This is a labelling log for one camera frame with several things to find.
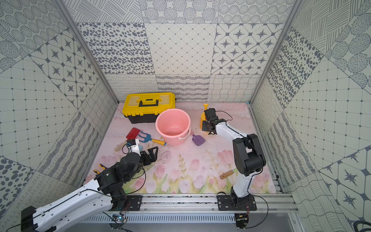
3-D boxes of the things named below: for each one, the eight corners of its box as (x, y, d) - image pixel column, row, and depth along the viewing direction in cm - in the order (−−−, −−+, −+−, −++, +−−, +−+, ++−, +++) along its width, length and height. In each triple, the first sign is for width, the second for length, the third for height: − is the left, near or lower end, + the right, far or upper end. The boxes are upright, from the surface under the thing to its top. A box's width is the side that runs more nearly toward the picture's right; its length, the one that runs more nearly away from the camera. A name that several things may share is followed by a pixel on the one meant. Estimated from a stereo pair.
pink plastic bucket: (158, 151, 94) (152, 137, 80) (162, 124, 109) (158, 108, 95) (190, 151, 94) (190, 137, 80) (190, 124, 109) (190, 108, 95)
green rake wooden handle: (221, 179, 84) (221, 178, 82) (219, 176, 85) (219, 175, 83) (237, 171, 87) (238, 170, 85) (234, 167, 88) (235, 166, 87)
